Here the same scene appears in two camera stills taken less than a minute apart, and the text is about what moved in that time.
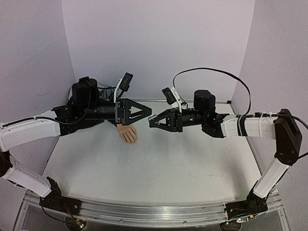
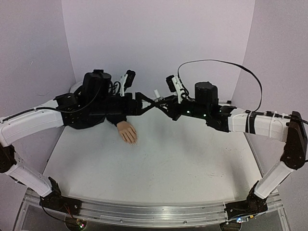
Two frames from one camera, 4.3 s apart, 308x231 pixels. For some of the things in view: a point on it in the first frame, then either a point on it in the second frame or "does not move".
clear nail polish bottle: x=151 y=118 to x=158 y=98
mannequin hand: x=128 y=133 does not move
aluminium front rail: x=152 y=215 does not move
